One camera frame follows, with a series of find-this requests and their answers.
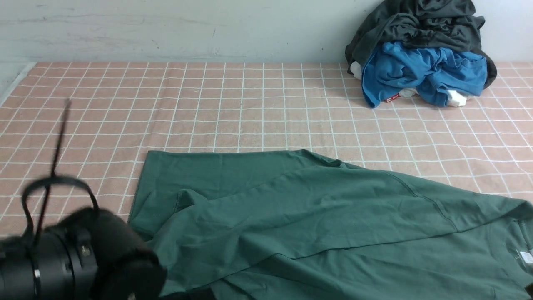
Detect green long-sleeved shirt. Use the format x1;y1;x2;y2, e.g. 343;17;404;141
128;150;532;300

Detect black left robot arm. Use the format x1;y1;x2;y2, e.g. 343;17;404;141
0;207;167;300

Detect blue shirt in pile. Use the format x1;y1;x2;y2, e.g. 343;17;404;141
361;41;487;108

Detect pink checkered table cloth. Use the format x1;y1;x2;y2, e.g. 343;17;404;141
0;62;533;239

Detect dark grey garment in pile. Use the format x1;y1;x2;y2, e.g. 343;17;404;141
345;0;498;88

